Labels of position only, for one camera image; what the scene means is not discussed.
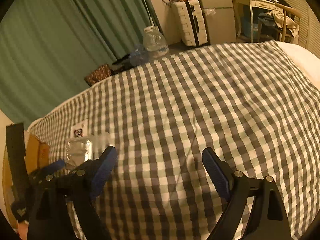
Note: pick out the wooden chair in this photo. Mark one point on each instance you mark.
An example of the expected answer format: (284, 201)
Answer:
(285, 22)

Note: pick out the large clear water jug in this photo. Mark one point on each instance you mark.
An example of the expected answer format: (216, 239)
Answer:
(154, 42)

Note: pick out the blue plastic bag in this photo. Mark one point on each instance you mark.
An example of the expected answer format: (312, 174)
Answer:
(139, 56)

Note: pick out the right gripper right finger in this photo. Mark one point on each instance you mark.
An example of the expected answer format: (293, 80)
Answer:
(267, 217)

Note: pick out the silver mini fridge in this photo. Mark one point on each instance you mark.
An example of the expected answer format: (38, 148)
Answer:
(220, 21)

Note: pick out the checkered green white cloth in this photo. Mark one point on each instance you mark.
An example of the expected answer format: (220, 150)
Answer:
(255, 104)

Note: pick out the white printed tag card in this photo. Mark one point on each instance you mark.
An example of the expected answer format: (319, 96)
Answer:
(79, 130)

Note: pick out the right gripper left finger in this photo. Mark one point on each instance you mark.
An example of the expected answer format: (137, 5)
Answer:
(48, 213)

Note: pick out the brown cardboard box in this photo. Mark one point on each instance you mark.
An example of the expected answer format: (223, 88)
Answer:
(36, 156)

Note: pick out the silver foil packet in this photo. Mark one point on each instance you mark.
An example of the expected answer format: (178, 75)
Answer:
(82, 149)

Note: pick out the brown patterned bag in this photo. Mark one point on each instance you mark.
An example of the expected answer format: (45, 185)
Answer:
(101, 73)

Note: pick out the white suitcase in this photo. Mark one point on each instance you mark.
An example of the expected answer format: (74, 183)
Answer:
(190, 22)

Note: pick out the green curtain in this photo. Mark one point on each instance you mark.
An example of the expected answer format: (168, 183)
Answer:
(49, 46)

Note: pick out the white vanity desk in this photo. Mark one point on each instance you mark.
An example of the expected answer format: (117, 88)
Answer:
(251, 4)

